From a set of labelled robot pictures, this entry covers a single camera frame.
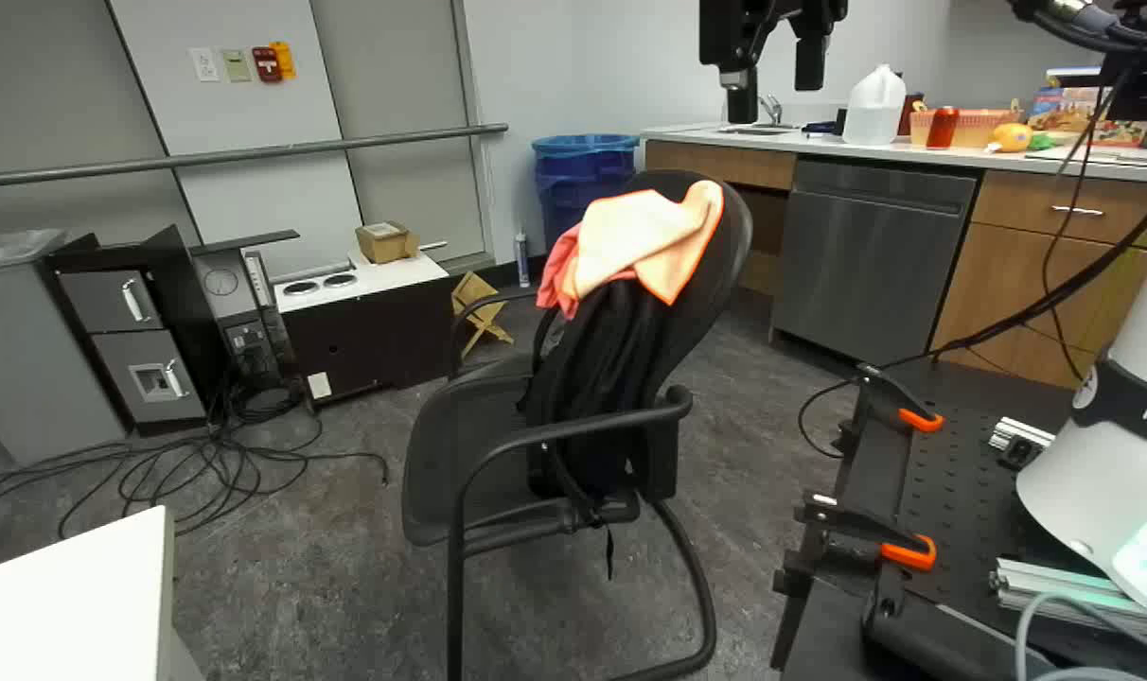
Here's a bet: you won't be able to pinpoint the dark low cabinet white top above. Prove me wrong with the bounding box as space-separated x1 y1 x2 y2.
268 249 457 409

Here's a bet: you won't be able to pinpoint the black backpack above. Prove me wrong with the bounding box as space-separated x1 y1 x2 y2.
516 269 679 584

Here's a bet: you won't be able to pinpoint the small cardboard box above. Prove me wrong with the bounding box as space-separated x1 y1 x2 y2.
355 221 417 264

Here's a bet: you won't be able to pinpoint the coral pink shirt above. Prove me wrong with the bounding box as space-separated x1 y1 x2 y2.
534 224 586 319

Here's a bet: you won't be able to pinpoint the white plastic jug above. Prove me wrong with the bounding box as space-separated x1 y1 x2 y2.
843 60 908 147

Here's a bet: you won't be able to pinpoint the red bottle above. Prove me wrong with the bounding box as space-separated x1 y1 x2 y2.
925 103 961 152

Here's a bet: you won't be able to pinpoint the peach towel with orange edge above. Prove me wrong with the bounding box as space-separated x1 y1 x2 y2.
557 177 730 319

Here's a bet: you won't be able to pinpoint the gray wall handrail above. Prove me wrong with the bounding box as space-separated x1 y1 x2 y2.
0 120 510 195

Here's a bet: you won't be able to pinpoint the stainless steel dishwasher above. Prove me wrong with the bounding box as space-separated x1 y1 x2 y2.
771 152 983 370

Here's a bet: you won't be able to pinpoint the colourful printed box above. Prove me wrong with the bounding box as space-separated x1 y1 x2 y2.
1029 71 1147 147

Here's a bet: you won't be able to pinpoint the black mesh chair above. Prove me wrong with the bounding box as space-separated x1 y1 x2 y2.
398 166 759 681

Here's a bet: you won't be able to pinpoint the wooden cabinet with white countertop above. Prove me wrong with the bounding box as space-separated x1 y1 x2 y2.
639 120 1147 394

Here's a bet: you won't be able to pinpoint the orange plastic container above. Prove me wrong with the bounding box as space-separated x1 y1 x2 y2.
953 108 1020 152

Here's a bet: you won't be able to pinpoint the aluminium extrusion bar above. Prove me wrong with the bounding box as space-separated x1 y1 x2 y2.
987 554 1147 637

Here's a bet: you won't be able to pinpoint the gray metal cabinet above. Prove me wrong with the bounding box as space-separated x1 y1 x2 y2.
0 227 132 470

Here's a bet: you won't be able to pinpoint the red fire alarm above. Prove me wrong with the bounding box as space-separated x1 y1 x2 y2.
249 38 299 86

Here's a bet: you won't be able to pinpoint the white table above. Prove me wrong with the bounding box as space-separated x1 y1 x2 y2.
0 505 206 681

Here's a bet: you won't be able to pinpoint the black floor cables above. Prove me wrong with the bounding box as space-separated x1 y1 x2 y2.
0 403 394 540

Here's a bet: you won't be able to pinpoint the yellow toy fruit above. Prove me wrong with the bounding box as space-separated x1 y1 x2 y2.
987 120 1036 156

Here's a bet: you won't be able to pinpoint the black camera box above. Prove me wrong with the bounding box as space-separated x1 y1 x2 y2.
1077 43 1147 124

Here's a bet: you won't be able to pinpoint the small wooden folding stand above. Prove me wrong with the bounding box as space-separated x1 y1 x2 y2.
452 269 518 360

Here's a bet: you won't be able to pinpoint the black perforated breadboard table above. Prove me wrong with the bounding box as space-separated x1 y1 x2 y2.
832 374 1147 681

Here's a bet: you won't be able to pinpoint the black clamp orange handle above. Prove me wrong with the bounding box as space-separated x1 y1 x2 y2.
832 360 949 466
769 488 943 674

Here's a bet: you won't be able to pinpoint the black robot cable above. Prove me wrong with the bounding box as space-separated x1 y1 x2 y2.
797 71 1147 466

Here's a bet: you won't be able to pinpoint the blue recycling bin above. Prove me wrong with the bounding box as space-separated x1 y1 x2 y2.
529 133 645 253

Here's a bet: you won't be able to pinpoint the small silver metal block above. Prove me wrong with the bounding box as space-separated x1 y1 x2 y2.
983 412 1058 470

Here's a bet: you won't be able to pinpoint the black drawer unit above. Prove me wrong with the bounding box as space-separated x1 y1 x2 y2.
45 224 217 432

